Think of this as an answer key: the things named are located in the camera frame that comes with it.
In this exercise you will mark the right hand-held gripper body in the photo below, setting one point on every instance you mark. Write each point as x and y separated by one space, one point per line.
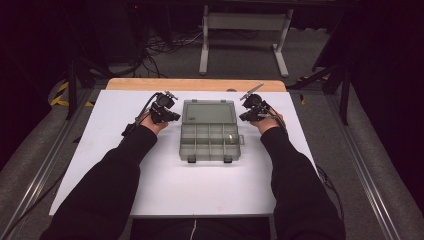
258 106

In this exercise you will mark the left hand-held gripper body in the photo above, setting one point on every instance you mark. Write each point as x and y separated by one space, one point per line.
161 106

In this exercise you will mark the grey transparent compartment storage box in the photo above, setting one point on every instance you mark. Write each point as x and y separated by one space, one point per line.
208 146

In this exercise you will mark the person's right hand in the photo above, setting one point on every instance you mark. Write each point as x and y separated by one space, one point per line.
268 125

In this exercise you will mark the person's left hand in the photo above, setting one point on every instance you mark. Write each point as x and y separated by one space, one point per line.
152 127

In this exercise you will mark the dark equipment with red light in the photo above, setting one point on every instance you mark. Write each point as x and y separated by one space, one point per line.
126 30

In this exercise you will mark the black tripod stand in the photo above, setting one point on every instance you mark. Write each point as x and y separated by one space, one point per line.
345 93
71 83

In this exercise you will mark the yellow black hazard tape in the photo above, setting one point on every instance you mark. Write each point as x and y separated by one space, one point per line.
60 99

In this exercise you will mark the person's black clothed torso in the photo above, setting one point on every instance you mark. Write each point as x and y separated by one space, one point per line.
200 230

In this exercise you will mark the grey metal desk frame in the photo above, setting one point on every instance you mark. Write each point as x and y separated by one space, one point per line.
245 20

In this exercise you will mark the aluminium floor rail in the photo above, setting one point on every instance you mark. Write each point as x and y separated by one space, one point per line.
50 156
363 166

